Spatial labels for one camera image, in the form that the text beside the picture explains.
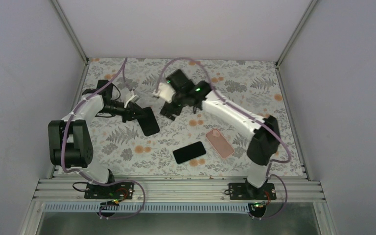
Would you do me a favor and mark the black phone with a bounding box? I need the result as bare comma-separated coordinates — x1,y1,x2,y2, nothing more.
138,107,160,137

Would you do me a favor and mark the black smartphone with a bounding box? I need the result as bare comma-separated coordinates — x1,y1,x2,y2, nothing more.
173,141,206,164

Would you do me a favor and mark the pink phone case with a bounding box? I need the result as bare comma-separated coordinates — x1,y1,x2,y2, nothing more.
205,129,235,159

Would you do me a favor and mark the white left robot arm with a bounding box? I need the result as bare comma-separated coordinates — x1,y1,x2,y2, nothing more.
48,80,148,198

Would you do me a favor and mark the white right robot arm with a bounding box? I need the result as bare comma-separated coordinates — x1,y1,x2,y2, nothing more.
153,70,280,199

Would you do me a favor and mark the floral patterned table mat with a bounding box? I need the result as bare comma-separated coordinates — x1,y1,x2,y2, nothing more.
89,58,304,177

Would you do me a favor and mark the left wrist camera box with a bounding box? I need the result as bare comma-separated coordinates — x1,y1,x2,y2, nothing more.
123,90,140,108

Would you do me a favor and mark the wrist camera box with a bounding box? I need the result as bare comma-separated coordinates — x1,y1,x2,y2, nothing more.
153,83,176,103
123,90,140,108

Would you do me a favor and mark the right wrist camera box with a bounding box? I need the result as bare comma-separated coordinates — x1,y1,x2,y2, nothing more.
153,83,176,103

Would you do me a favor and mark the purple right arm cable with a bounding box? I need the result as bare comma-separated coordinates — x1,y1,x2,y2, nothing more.
155,57,292,221

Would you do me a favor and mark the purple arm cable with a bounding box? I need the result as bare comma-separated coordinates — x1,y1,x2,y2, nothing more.
155,57,292,221
60,57,146,221

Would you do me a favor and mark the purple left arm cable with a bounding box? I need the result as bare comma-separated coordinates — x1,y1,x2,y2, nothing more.
60,57,146,221

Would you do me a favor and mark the aluminium frame post left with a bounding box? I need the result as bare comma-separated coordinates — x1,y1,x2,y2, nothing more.
50,0,89,64

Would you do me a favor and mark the aluminium frame post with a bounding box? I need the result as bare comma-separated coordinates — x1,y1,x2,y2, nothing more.
50,0,89,64
275,0,318,69

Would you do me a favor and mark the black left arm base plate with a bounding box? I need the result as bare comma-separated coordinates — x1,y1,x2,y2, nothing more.
84,182,134,200

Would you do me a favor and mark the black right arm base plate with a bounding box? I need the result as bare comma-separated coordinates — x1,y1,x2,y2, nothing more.
224,183,277,200

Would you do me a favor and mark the white slotted cable duct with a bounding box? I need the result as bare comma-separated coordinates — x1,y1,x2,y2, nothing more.
43,202,263,214

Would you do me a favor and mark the aluminium frame post right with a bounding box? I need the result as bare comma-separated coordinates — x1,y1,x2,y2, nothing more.
275,0,318,69

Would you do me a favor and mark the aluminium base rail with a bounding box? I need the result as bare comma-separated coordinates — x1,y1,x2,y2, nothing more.
33,175,326,203

